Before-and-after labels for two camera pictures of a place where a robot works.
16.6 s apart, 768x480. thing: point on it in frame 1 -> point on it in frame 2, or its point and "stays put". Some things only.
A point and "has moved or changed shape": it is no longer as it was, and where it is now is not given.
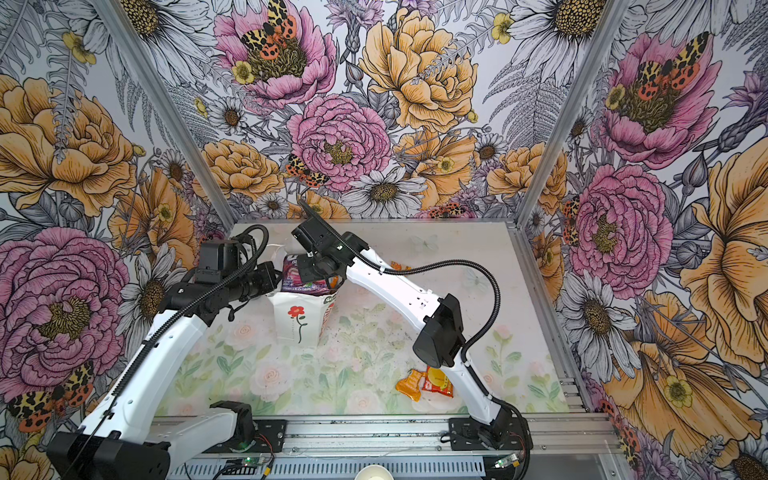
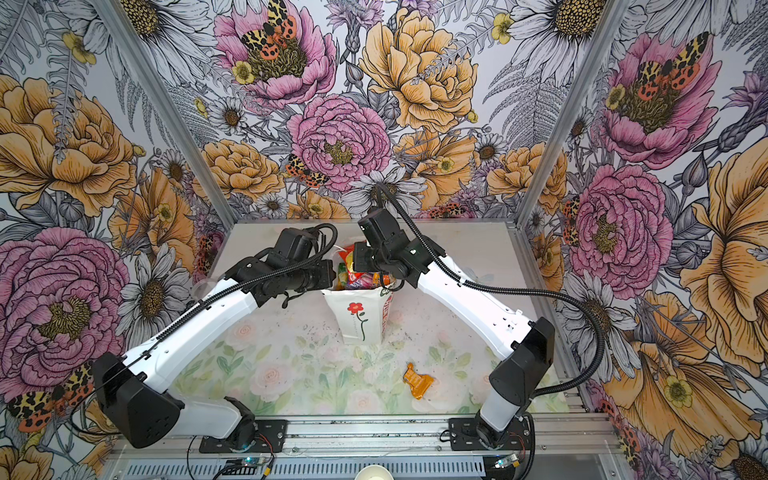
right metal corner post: [573, 113] stays put
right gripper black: [308, 276] -> [360, 258]
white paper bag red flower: [301, 319] -> [361, 314]
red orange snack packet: [431, 380] has moved or changed shape
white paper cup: [373, 472] stays put
